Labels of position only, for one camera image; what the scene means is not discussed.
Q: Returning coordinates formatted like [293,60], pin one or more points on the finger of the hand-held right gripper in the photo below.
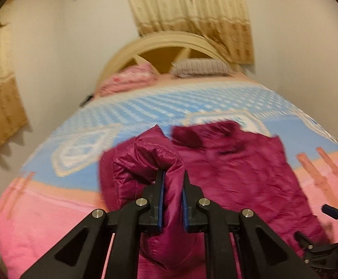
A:
[311,242]
[330,211]

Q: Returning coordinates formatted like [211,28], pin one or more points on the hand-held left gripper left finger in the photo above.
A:
[160,206]

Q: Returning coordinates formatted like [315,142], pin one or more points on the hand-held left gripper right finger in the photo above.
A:
[185,209]

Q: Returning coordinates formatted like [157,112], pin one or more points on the magenta puffer jacket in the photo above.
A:
[244,174]

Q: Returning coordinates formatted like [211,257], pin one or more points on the blue and pink printed blanket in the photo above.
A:
[157,107]

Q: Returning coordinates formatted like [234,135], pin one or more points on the peach bed sheet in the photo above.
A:
[163,79]

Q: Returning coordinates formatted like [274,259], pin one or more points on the pink folded quilt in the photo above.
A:
[128,78]

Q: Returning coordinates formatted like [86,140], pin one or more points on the striped pillow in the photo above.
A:
[198,66]

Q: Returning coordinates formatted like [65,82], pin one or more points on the cream arched bed headboard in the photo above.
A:
[163,39]

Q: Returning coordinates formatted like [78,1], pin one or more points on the beige patterned side curtain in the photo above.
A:
[0,93]

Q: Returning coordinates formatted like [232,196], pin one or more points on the beige patterned window curtain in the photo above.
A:
[186,5]

